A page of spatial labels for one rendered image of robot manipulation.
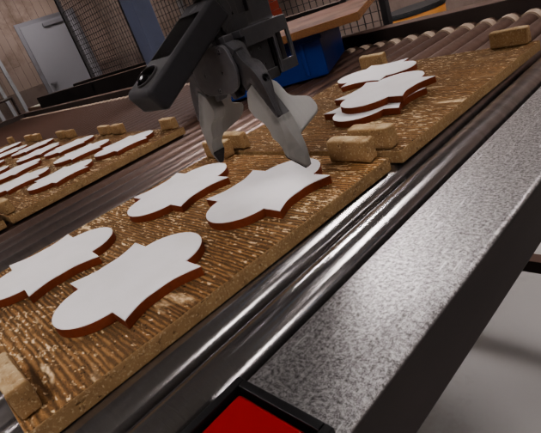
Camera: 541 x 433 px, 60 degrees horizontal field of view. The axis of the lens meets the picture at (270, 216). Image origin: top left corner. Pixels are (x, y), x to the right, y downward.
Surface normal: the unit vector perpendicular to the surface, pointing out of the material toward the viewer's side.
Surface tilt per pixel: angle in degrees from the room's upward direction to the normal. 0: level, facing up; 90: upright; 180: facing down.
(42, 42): 90
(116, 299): 0
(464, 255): 0
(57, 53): 90
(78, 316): 0
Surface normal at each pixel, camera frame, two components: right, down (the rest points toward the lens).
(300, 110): 0.37, -0.37
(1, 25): 0.59, 0.15
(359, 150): -0.73, 0.39
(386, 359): -0.32, -0.86
